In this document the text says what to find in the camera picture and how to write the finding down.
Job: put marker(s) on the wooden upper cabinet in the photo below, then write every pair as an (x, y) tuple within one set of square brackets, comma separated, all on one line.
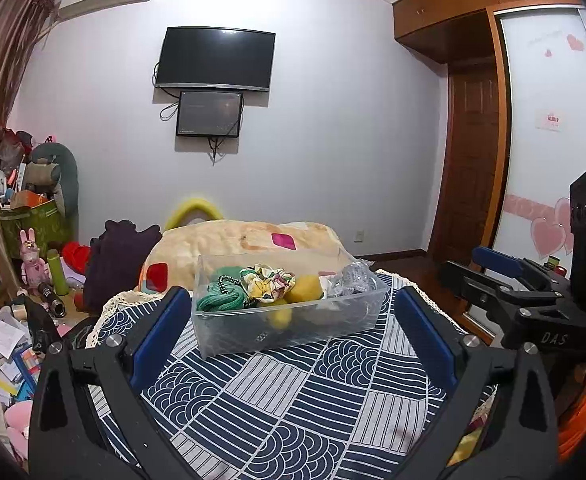
[(438, 20)]

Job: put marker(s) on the green knit cloth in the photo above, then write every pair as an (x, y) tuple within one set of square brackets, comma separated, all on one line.
[(218, 297)]

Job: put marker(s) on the wooden door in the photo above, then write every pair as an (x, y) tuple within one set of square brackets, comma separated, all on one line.
[(473, 160)]

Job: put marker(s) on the pink rabbit toy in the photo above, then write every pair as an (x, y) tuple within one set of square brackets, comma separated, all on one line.
[(35, 265)]

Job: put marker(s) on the clear plastic container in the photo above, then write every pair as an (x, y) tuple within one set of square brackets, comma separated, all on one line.
[(283, 335)]

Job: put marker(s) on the silver sequin pouch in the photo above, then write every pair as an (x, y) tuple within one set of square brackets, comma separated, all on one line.
[(353, 277)]

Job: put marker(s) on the wall socket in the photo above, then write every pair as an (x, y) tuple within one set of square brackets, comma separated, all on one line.
[(358, 237)]

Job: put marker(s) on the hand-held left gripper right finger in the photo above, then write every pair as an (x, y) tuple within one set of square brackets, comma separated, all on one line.
[(428, 330)]

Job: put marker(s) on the floral scrunchie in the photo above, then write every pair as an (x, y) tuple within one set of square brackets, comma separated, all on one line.
[(263, 285)]

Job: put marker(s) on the black flashlight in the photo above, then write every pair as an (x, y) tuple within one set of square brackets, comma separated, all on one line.
[(50, 300)]

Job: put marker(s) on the dark purple garment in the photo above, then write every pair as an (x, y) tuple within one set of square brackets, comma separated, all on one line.
[(118, 260)]

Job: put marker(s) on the black pouch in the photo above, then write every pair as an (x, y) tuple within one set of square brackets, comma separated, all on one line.
[(38, 320)]

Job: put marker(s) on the large black television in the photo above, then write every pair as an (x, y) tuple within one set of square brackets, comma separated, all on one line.
[(215, 57)]

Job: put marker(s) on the pile of papers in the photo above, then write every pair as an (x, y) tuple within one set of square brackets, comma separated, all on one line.
[(3, 360)]

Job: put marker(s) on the white sliding wardrobe door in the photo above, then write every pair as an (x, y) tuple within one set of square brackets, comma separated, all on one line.
[(538, 85)]

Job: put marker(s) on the red cloth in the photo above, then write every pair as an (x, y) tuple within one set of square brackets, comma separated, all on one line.
[(75, 255)]

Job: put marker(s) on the beige plush cushion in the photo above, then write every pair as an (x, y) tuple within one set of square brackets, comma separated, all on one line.
[(223, 240)]

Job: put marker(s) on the green storage bin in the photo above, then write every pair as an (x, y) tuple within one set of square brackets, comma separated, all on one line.
[(28, 225)]

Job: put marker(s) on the green bottle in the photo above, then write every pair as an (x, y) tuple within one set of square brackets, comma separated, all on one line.
[(57, 272)]

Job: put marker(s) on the small black monitor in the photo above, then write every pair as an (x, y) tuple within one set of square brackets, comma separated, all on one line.
[(208, 112)]

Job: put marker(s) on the navy patterned blanket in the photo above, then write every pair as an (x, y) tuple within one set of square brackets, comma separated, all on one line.
[(293, 410)]

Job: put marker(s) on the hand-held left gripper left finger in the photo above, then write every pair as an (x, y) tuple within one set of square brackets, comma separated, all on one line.
[(160, 330)]

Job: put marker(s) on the yellow round plush toy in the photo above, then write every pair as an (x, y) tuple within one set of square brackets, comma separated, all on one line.
[(279, 316)]

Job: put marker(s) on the white cloth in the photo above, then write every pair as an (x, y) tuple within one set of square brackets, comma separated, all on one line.
[(327, 285)]

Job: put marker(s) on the orange round object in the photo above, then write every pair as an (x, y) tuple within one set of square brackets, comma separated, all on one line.
[(578, 410)]

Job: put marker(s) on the yellow sponge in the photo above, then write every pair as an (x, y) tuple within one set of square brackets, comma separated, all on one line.
[(307, 287)]

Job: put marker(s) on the pink plush slipper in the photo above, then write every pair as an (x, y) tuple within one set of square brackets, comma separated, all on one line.
[(18, 420)]

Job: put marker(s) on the yellow plush arch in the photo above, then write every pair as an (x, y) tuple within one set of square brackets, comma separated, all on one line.
[(193, 206)]

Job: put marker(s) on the pile of toys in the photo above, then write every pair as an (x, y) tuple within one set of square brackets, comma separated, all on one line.
[(13, 180)]

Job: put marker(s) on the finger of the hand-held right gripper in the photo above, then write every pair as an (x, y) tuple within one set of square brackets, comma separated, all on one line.
[(498, 259), (473, 285)]

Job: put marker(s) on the grey-green plush dinosaur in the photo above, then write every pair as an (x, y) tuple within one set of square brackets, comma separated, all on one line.
[(65, 180)]

